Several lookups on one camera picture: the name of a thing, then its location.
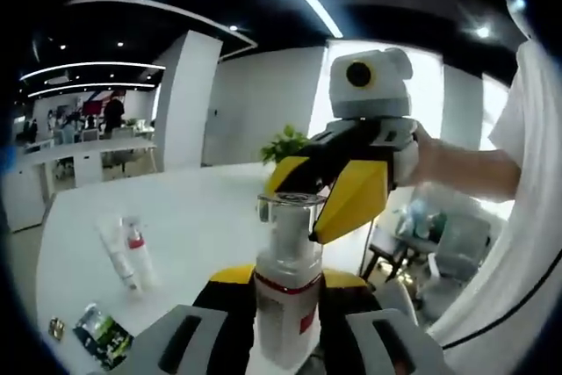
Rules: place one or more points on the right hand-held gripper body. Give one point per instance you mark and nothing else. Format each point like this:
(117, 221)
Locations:
(377, 94)

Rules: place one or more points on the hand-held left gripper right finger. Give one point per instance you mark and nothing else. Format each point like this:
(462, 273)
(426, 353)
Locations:
(386, 344)

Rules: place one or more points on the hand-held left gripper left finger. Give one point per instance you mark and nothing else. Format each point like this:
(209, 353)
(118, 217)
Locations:
(202, 340)

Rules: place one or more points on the clear capped skincare bottle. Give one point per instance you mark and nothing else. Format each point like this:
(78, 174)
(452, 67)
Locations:
(285, 305)

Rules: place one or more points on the red collared skincare bottle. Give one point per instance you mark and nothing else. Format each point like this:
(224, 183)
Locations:
(141, 261)

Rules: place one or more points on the white skincare tube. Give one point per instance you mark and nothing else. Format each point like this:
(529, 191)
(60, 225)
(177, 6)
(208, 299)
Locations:
(117, 256)

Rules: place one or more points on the potted green plant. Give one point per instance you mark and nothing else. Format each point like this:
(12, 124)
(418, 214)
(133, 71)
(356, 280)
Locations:
(285, 144)

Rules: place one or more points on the green black foil sachet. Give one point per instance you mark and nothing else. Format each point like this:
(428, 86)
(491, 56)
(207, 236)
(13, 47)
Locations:
(103, 340)

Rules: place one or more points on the grey office chair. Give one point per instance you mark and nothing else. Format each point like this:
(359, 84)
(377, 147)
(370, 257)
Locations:
(461, 256)

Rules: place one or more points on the gold foil packet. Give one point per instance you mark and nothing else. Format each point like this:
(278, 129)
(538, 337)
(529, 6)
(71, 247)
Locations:
(57, 328)

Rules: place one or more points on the white office counter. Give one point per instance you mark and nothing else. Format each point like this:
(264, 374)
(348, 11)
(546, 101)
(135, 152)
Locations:
(88, 160)

